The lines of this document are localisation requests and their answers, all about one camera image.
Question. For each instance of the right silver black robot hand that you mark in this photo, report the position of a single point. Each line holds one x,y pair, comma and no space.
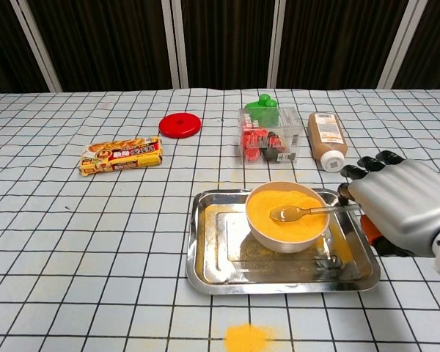
399,205

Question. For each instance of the metal spoon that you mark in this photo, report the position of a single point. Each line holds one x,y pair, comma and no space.
284,213

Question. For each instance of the white bowl of orange powder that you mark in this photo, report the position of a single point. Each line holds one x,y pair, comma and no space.
278,234

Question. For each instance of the orange powder pile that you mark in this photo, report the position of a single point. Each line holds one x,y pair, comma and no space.
247,339

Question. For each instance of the brown sauce bottle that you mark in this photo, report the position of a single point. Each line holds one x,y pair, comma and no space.
326,139

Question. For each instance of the clear box with red packets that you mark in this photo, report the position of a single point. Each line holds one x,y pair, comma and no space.
264,144

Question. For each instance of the green toy block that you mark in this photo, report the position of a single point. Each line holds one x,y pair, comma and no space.
262,110

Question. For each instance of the rectangular steel tray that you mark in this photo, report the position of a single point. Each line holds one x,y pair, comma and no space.
220,271

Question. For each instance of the red round lid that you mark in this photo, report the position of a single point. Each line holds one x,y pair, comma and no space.
179,125

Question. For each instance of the yellow snack package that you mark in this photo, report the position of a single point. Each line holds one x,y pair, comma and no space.
121,155

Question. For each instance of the checked blue tablecloth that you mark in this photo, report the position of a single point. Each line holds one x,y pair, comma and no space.
95,238

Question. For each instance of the white partition post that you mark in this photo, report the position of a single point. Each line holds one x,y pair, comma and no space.
36,47
278,44
176,44
397,47

